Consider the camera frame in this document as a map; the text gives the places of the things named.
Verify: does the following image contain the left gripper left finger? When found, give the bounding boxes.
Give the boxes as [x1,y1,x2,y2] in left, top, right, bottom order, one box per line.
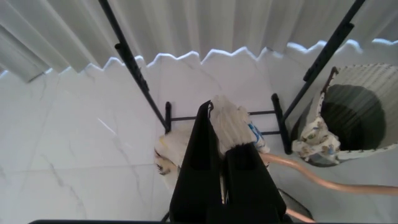
[169,100,223,218]

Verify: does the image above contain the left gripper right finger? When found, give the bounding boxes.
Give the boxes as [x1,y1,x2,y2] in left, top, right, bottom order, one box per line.
[223,142,287,220]

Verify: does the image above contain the pink clothes hanger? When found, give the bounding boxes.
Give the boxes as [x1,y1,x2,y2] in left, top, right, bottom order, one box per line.
[259,152,398,223]

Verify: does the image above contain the black clothes rack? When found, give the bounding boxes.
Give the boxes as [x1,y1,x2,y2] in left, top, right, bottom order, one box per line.
[98,0,367,156]

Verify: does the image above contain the white laundry basket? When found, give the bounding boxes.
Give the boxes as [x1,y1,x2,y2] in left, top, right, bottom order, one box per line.
[290,63,398,167]

